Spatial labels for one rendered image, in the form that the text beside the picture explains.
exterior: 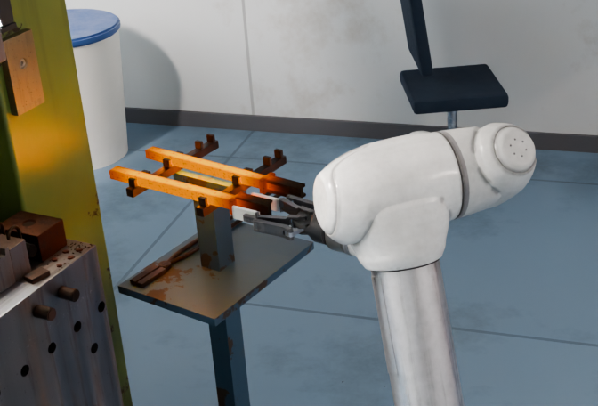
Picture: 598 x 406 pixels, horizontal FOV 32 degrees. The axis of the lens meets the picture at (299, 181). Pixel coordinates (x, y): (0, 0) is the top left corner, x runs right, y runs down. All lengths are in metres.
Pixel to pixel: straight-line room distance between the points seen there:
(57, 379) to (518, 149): 1.22
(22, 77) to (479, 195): 1.18
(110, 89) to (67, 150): 2.38
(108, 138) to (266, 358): 1.82
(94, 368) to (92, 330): 0.09
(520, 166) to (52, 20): 1.29
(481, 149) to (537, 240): 2.65
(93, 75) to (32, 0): 2.43
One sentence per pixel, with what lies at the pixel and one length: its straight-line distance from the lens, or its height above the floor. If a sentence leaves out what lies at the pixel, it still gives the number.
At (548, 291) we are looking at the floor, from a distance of 3.77.
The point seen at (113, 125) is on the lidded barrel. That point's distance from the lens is 4.92.
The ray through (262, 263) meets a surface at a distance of 2.53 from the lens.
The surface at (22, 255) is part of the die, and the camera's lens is 2.21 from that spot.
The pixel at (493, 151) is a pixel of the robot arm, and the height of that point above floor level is 1.39.
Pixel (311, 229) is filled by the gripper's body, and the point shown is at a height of 0.99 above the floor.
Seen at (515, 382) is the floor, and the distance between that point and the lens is 3.32.
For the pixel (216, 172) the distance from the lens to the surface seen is 2.39.
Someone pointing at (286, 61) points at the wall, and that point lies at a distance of 4.99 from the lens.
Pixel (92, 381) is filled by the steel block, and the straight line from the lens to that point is 2.40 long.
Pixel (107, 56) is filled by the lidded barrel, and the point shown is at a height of 0.53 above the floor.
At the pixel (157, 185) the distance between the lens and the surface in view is 2.36.
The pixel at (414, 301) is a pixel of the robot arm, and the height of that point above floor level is 1.20.
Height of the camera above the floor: 1.98
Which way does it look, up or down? 26 degrees down
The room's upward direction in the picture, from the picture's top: 4 degrees counter-clockwise
